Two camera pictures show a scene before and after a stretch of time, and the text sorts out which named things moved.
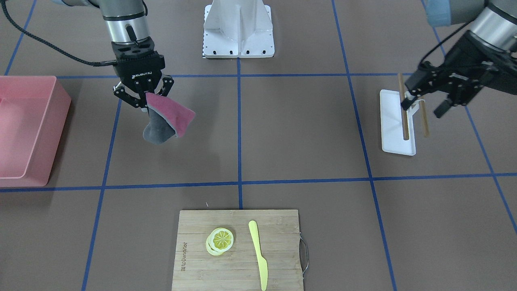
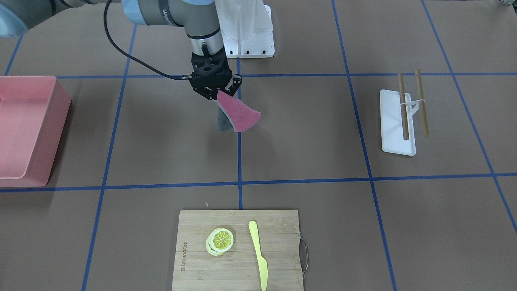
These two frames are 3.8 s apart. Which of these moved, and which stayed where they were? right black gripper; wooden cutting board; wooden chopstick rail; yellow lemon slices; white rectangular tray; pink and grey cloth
Moved: pink and grey cloth; right black gripper
Stayed: yellow lemon slices; wooden cutting board; wooden chopstick rail; white rectangular tray
